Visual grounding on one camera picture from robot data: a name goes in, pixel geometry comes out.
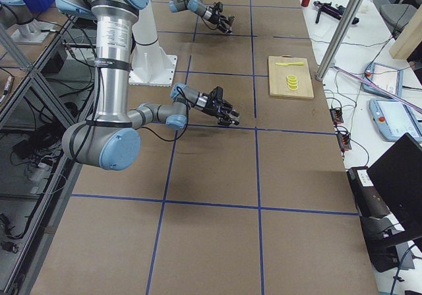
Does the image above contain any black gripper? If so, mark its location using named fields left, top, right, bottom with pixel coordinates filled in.
left=206, top=1, right=235, bottom=34
left=197, top=86, right=239, bottom=127

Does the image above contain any clear glass measuring cup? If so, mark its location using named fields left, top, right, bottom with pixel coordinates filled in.
left=228, top=110, right=239, bottom=125

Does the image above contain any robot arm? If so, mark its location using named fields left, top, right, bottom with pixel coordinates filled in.
left=55, top=0, right=239, bottom=170
left=169, top=0, right=235, bottom=34

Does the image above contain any wooden cutting board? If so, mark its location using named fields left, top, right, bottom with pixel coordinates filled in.
left=268, top=56, right=314, bottom=99

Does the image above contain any yellow plastic knife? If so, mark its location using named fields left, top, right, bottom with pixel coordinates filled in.
left=275, top=61, right=305, bottom=67

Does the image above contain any brown table mat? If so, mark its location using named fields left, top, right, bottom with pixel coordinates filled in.
left=32, top=0, right=378, bottom=294

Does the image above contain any right teach pendant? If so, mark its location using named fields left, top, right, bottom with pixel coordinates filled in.
left=369, top=98, right=421, bottom=143

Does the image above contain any teach pendant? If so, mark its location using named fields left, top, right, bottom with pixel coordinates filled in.
left=363, top=62, right=404, bottom=97
left=369, top=98, right=421, bottom=143

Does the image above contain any left teach pendant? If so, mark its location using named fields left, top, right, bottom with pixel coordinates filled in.
left=363, top=62, right=404, bottom=97

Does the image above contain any grey office chair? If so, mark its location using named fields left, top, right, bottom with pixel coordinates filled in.
left=380, top=0, right=421, bottom=39

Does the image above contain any black monitor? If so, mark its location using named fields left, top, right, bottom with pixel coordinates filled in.
left=368, top=133, right=421, bottom=225

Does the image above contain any wooden plank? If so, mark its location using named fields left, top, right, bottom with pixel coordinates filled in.
left=389, top=7, right=421, bottom=59

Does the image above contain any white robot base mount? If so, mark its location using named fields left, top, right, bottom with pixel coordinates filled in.
left=129, top=3, right=177, bottom=86

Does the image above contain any aluminium frame post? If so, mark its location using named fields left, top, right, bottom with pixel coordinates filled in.
left=316, top=0, right=363, bottom=81

